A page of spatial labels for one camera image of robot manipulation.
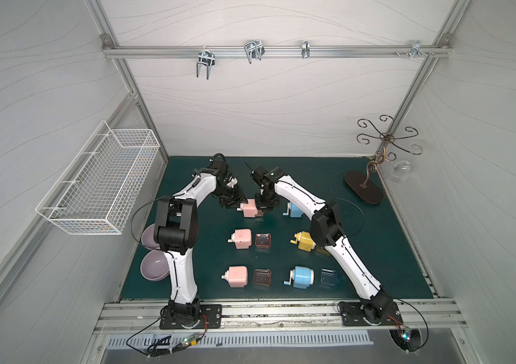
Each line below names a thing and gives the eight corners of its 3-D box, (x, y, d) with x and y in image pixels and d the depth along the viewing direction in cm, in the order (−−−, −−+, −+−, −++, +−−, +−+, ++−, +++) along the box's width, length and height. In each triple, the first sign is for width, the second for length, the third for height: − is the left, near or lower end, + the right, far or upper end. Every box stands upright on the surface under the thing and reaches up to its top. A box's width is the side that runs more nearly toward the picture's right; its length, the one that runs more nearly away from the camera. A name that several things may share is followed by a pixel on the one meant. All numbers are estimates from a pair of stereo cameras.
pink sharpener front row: (223, 287, 80) (220, 282, 75) (225, 271, 84) (222, 266, 79) (247, 287, 80) (246, 282, 75) (248, 272, 84) (247, 266, 79)
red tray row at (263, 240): (255, 248, 91) (255, 245, 89) (255, 236, 95) (255, 233, 93) (271, 248, 91) (271, 245, 89) (271, 236, 95) (271, 233, 93)
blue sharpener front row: (283, 288, 81) (285, 282, 75) (282, 272, 84) (284, 265, 78) (311, 288, 81) (315, 282, 75) (309, 272, 84) (313, 265, 78)
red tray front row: (253, 286, 82) (253, 284, 80) (254, 270, 85) (254, 268, 84) (271, 286, 82) (271, 284, 80) (271, 270, 85) (271, 268, 84)
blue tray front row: (320, 284, 82) (321, 282, 81) (321, 268, 86) (322, 266, 84) (335, 287, 82) (336, 286, 80) (335, 271, 85) (336, 269, 84)
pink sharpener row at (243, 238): (229, 249, 90) (227, 242, 85) (231, 236, 93) (229, 229, 88) (251, 249, 90) (250, 242, 85) (251, 236, 93) (251, 229, 88)
